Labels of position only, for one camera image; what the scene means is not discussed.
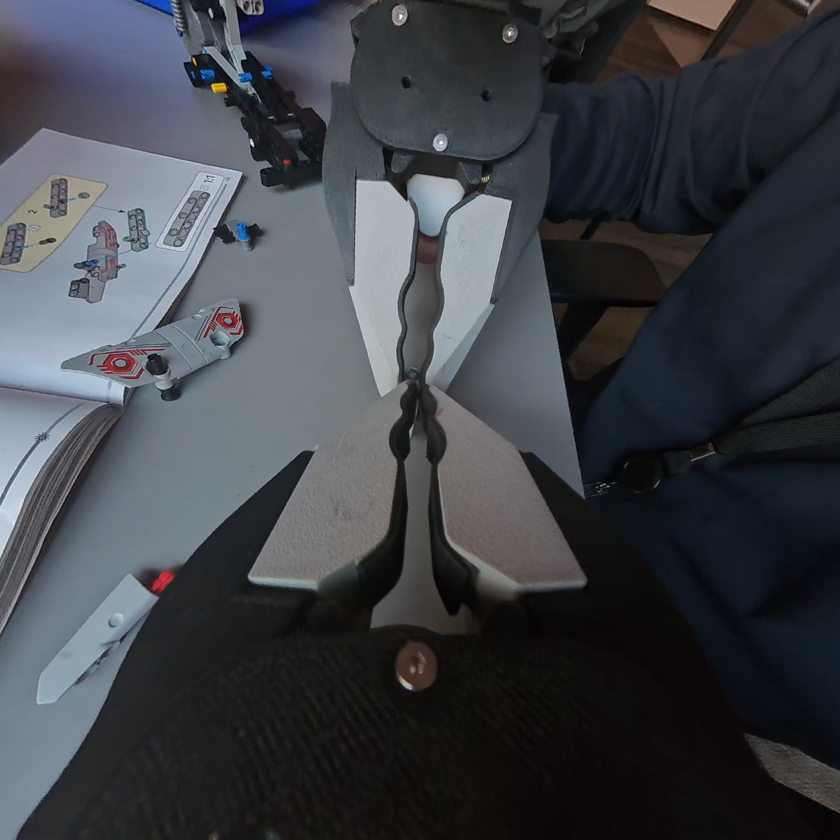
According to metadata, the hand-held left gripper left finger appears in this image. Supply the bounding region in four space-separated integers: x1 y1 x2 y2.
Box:
247 381 413 618

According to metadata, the grey Lego panel red pin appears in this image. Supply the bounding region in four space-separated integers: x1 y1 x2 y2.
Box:
36 567 179 706

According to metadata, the office chair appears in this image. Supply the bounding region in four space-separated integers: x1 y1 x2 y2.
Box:
541 220 665 382

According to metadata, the small grey lego assembly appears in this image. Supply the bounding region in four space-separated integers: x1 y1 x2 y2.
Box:
402 366 435 437

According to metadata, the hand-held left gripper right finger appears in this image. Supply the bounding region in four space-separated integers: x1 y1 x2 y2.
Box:
420 384 588 623

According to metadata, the lego instruction booklet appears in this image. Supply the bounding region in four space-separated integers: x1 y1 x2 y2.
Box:
0 128 244 634

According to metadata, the blue plastic bin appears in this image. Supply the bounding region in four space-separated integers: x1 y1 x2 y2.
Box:
134 0 358 35

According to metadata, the person's navy jacket torso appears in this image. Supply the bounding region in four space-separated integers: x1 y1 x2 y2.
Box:
564 131 840 808

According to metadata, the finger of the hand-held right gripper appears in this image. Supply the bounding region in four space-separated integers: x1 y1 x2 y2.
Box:
350 177 424 398
422 192 514 391

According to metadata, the person's right forearm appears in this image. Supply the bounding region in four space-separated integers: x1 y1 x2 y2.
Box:
541 10 840 237

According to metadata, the black lego vehicle chassis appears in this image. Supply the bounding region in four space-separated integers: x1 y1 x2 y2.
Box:
172 0 327 189

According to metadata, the black shoulder strap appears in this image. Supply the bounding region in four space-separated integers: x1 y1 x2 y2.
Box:
620 357 840 496

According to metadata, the grey red-patterned lego panel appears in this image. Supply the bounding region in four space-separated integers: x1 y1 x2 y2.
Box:
60 298 245 403

